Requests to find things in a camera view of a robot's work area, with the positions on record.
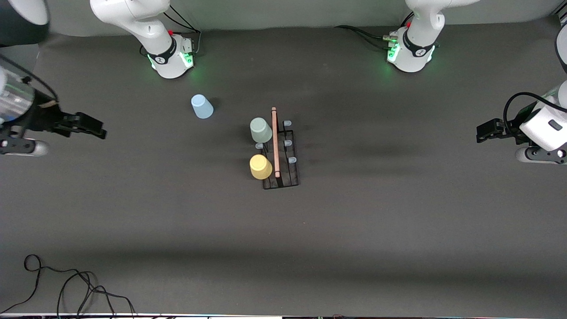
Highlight pale green plastic cup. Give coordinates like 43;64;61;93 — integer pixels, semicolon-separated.
249;117;273;144

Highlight yellow plastic cup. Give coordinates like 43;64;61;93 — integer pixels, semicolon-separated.
249;154;273;180

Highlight black wire cup holder rack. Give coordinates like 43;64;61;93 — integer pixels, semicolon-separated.
256;107;301;190

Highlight light blue plastic cup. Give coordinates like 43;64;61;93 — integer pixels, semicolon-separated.
191;94;214;119

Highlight dark grey table mat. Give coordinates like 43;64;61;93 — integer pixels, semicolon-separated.
0;23;567;316

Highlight light grey backdrop cloth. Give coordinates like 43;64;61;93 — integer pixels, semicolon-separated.
47;0;567;37

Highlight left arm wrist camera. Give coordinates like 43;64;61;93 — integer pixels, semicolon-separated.
515;146;567;165

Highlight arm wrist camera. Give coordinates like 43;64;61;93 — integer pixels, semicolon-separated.
0;138;48;157
515;146;567;165

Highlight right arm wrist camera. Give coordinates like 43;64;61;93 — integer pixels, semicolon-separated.
0;138;48;157

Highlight black right arm wrist cable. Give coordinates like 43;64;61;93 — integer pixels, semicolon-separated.
0;54;59;107

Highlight black arm wrist cable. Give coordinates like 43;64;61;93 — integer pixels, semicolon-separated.
504;92;567;133
0;54;59;107

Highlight black left arm wrist cable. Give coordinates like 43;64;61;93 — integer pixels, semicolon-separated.
504;92;567;133

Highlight black right arm base cables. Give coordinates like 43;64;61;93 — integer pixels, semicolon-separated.
166;4;202;56

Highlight black arm base cables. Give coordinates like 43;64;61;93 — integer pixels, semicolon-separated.
166;4;202;56
334;25;396;49

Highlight thin black loose cable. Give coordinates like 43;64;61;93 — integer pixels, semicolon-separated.
0;254;136;316

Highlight black left arm base cables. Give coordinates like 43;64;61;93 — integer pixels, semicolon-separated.
334;25;396;49

